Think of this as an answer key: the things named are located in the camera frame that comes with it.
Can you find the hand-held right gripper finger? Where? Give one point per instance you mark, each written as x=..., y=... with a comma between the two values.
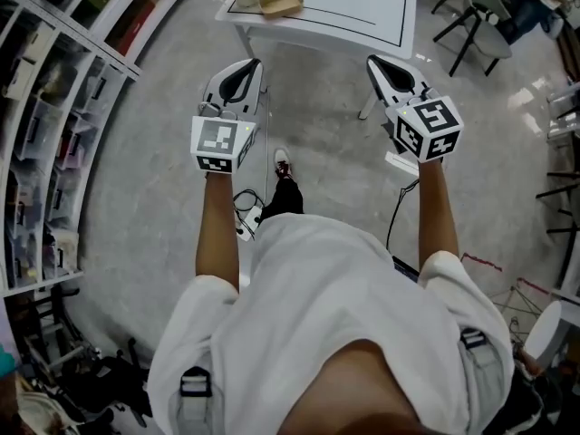
x=379, y=86
x=414, y=80

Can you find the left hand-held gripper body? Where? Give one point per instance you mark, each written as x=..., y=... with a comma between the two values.
x=222, y=141

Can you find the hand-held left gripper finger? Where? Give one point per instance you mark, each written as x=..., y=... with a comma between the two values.
x=254, y=86
x=216, y=82

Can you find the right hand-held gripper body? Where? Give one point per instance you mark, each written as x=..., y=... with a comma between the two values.
x=428, y=127

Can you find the tan container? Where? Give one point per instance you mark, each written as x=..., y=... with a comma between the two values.
x=281, y=3

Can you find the person's left forearm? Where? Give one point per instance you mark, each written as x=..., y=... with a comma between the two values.
x=218, y=229

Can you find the person's right forearm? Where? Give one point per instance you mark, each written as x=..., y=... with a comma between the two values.
x=436, y=215

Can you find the white paper sheet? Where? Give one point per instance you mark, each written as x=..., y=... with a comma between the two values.
x=401, y=162

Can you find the person's white red shoe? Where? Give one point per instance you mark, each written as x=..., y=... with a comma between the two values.
x=283, y=161

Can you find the person's black trouser leg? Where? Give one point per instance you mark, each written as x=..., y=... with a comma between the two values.
x=285, y=200

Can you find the white power strip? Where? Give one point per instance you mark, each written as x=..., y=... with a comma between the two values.
x=251, y=222

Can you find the white table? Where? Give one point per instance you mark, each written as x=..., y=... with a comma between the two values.
x=344, y=2

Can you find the grey chair with black legs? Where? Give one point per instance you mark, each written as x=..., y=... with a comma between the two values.
x=487, y=21

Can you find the clear storage boxes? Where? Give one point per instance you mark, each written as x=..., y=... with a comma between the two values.
x=564, y=111

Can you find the white shelving unit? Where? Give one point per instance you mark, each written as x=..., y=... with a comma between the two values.
x=50, y=120

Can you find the person's white shirt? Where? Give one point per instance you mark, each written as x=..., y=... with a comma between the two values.
x=317, y=297

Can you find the round white stool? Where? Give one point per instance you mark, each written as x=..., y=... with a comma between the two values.
x=547, y=333

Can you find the black wheeled cart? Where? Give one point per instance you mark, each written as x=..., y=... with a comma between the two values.
x=81, y=370

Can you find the black metal frame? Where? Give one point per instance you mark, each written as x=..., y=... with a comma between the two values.
x=562, y=225

